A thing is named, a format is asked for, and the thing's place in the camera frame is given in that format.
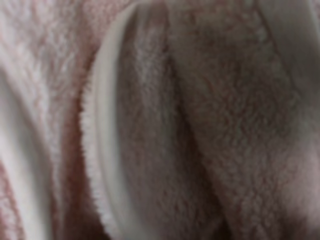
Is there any pink terry towel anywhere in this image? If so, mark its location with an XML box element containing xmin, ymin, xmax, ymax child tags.
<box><xmin>0</xmin><ymin>0</ymin><xmax>320</xmax><ymax>240</ymax></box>

